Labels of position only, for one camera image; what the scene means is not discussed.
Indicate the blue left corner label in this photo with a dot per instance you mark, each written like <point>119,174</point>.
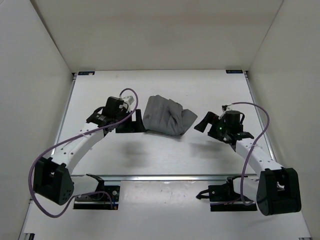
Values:
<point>86,73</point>

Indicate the blue right corner label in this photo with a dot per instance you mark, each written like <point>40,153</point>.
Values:
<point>234,71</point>

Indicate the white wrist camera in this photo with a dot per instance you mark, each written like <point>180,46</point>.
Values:
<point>225,108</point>
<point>129,100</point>

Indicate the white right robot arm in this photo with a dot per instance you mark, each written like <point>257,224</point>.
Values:
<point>274,191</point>

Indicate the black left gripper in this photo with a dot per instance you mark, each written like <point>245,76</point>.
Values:
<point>137,125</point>

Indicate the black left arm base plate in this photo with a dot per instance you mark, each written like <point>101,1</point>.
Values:
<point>101,201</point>

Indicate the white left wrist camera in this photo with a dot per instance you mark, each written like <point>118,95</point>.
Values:
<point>129,100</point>

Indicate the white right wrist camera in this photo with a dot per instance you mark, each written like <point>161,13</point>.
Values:
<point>225,108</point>

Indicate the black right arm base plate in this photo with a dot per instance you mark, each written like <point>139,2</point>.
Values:
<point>222,198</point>

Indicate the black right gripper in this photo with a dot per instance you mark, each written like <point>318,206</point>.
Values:
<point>210,118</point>

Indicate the aluminium table edge rail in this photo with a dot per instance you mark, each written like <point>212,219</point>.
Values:
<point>164,178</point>

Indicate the grey pleated skirt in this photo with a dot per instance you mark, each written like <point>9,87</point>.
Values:
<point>167,117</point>

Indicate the blue corner label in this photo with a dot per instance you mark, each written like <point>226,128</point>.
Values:
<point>86,73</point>
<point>234,71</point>

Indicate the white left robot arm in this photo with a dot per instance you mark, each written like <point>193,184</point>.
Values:
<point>51,177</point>

